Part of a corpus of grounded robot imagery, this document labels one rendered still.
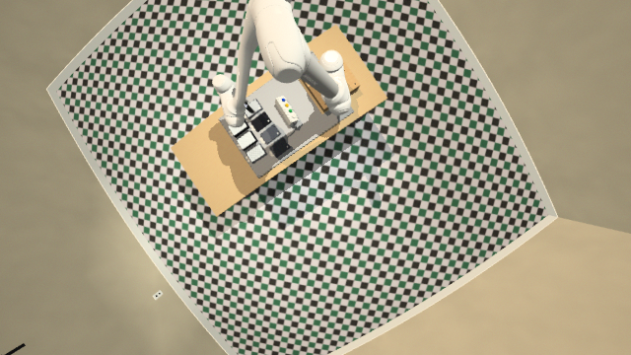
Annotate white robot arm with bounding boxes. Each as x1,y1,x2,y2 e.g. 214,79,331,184
212,0,351,128

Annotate white operator button panel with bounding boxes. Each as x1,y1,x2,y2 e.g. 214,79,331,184
275,96,300,137

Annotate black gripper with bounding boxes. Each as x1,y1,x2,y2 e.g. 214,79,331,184
245,99,256,114

